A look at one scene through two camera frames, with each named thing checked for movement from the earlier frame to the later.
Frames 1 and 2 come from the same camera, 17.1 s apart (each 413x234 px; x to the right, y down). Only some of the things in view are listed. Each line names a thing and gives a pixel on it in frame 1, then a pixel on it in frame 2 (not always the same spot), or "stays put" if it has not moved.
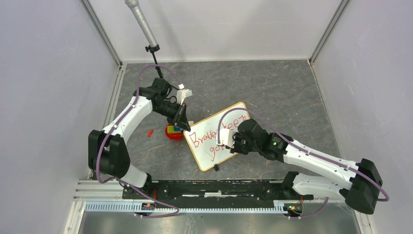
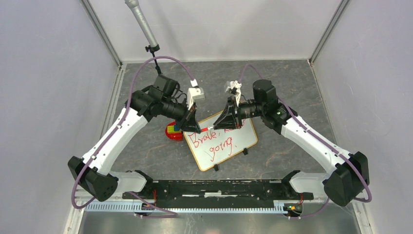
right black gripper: [236, 136] → [228, 118]
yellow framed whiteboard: [201, 139] stays put
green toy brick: [170, 129] stays put
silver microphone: [134, 5] stays put
